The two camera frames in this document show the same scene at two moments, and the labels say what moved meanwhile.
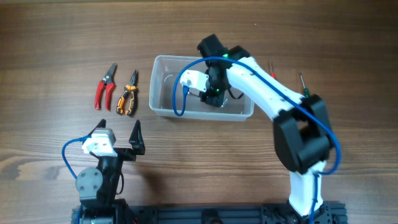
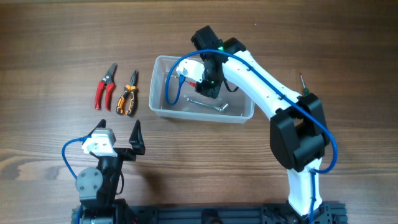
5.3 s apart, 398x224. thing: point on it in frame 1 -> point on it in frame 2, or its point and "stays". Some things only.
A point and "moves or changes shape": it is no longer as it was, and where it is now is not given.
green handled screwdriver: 306,91 stays
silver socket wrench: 223,103 -> 221,109
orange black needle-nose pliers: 131,89 stays
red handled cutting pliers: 108,83 stays
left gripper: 137,145 stays
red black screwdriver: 272,73 moves or changes shape
